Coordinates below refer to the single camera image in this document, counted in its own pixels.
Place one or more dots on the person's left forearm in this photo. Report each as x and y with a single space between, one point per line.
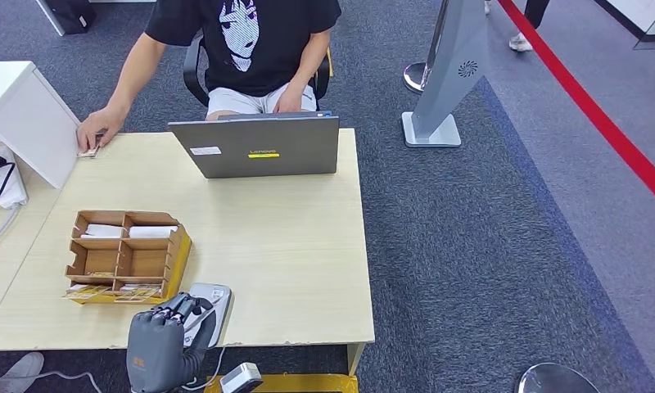
311 59

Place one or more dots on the chrome stanchion post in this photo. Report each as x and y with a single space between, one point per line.
414 77

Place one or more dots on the yellow organizer base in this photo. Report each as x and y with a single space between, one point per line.
180 266

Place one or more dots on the grey shoe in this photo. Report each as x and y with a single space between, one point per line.
23 369

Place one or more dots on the black office chair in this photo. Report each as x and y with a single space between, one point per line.
194 76

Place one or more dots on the patterned key card stack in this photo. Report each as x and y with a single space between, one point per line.
89 154

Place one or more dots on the white cabinet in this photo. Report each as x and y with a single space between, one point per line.
23 119

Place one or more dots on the wooden compartment organizer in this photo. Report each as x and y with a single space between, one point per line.
120 244

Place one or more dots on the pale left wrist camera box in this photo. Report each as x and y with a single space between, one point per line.
240 378

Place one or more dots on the grey kiosk stand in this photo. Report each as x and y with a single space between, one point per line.
449 70

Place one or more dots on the person's right hand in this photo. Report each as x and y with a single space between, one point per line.
99 127

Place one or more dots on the table leg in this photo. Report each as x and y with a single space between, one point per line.
354 358

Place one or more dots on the patterned room key card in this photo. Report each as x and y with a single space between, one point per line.
86 293
137 294

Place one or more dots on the person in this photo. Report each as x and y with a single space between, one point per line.
262 49
536 13

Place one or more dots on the white counter furniture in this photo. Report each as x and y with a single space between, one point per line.
639 15

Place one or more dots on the chrome round base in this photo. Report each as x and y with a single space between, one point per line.
552 379

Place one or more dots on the white card stack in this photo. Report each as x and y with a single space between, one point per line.
102 231
153 232

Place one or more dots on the white power adapter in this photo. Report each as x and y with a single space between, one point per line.
12 187

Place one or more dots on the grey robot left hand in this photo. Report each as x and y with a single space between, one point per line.
154 352

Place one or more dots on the person's right forearm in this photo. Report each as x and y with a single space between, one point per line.
129 84

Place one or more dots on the grey card reader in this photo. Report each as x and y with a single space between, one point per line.
221 295

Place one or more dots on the yellow box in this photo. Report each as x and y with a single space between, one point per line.
300 384

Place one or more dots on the person's left hand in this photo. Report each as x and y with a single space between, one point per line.
290 100

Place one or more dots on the black bag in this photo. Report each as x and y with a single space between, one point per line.
72 13

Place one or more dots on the grey laptop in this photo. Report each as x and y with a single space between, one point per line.
262 146

